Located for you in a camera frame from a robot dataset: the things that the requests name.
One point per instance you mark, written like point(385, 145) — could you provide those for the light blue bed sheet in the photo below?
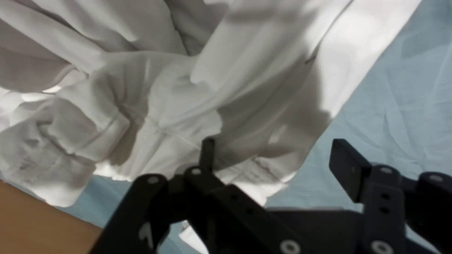
point(395, 120)

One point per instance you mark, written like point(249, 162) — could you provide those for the white clothing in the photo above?
point(169, 88)

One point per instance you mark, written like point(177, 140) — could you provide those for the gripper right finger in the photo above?
point(383, 197)

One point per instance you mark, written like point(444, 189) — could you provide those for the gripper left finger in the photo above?
point(219, 204)

